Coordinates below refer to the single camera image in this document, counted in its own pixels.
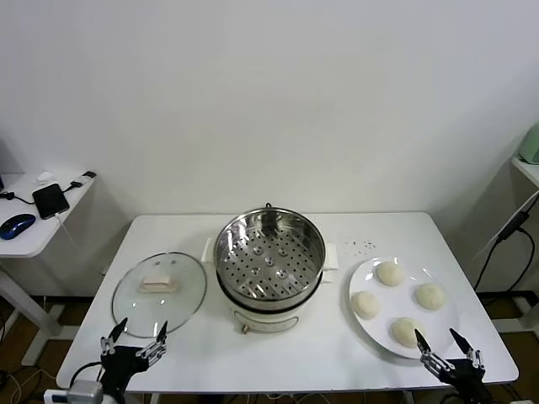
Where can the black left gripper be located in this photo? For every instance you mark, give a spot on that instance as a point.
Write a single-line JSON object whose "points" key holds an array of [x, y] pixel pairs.
{"points": [[120, 366]]}

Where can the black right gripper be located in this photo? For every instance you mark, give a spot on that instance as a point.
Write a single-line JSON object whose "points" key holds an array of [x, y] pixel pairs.
{"points": [[465, 385]]}

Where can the white steamed baozi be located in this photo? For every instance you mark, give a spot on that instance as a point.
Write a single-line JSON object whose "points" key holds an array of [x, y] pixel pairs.
{"points": [[365, 304], [430, 296], [390, 273], [404, 332]]}

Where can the glass pot lid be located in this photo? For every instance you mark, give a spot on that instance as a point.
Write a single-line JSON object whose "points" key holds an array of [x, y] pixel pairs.
{"points": [[159, 284]]}

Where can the steel steamer basket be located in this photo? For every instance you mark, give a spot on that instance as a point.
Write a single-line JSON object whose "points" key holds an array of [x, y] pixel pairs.
{"points": [[295, 261]]}

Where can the white round plate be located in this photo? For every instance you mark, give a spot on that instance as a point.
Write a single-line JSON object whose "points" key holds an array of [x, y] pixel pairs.
{"points": [[396, 304]]}

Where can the white electric pot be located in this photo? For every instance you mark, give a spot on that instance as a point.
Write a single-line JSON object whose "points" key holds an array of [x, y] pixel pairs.
{"points": [[269, 320]]}

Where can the scattered dark crumbs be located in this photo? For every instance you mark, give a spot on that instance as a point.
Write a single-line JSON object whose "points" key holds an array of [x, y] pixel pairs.
{"points": [[365, 242]]}

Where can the white side desk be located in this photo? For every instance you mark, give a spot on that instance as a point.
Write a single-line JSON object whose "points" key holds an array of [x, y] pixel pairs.
{"points": [[528, 170], [29, 244]]}

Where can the black smartphone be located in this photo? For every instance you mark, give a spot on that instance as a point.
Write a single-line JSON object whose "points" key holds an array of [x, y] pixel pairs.
{"points": [[50, 201]]}

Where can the blue computer mouse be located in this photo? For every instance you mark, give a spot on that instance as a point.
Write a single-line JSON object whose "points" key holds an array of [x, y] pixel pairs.
{"points": [[17, 225]]}

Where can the black usb adapter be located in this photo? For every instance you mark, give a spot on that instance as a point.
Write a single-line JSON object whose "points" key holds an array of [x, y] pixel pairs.
{"points": [[88, 173]]}

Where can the small white crumpled object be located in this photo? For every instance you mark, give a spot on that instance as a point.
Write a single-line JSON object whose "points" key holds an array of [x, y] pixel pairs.
{"points": [[44, 177]]}

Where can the pale green appliance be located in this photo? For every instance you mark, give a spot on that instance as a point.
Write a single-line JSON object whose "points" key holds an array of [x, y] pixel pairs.
{"points": [[531, 147]]}

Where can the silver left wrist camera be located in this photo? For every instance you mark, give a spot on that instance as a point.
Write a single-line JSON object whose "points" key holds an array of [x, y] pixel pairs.
{"points": [[86, 392]]}

